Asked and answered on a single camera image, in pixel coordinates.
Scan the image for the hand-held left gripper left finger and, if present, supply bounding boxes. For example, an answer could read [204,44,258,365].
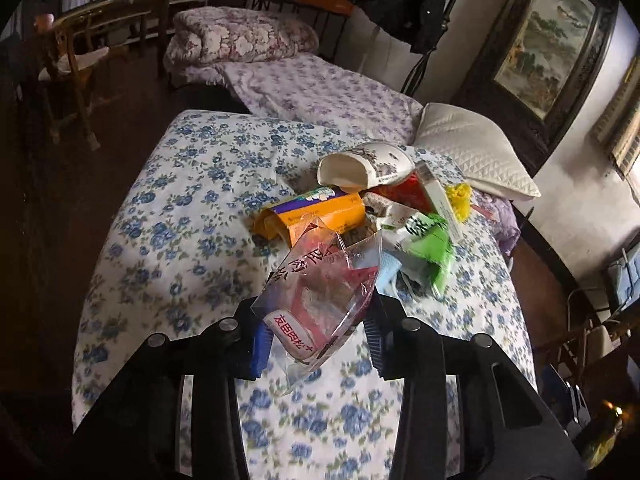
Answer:
[65,297,273,480]

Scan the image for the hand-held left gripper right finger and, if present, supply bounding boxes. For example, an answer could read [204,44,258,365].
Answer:
[362,292,586,480]

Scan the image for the clear red-printed snack wrapper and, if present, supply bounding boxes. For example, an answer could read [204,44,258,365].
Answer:
[250,212,383,396]

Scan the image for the green snack packet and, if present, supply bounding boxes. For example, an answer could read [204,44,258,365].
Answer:
[377,207,456,296]

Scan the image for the light blue face mask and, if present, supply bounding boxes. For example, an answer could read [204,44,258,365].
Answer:
[375,252,416,301]

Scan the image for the white printed wrapper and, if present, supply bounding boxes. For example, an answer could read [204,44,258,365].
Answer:
[360,192,401,231]

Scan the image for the orange carton box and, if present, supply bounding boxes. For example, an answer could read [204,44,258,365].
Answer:
[250,187,368,248]

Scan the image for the red packet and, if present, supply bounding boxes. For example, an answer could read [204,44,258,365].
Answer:
[372,170,438,213]

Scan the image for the white slim box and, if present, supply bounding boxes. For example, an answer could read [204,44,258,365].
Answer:
[415,160,466,243]

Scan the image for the yellow crumpled wrapper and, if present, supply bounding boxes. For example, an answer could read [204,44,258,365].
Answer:
[445,182,473,221]

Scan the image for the purple floral cloth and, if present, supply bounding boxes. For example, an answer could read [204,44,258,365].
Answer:
[470,192,521,256]

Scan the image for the wooden chair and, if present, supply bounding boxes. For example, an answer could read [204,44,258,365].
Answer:
[540,285,640,391]
[35,10,131,151]

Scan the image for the white quilted pillow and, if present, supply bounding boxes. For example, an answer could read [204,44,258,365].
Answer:
[412,102,542,201]

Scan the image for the dark glass bottle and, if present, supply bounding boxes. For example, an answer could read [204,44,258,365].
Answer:
[575,400,626,471]

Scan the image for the blue cloth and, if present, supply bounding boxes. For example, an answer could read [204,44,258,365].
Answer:
[607,250,640,311]

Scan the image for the purple floral mattress sheet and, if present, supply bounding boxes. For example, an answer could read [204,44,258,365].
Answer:
[217,55,423,143]

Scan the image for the folded floral quilt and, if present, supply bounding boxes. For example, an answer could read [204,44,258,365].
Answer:
[164,6,321,86]

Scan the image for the dark framed landscape painting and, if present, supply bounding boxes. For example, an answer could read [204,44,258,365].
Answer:
[452,0,621,171]

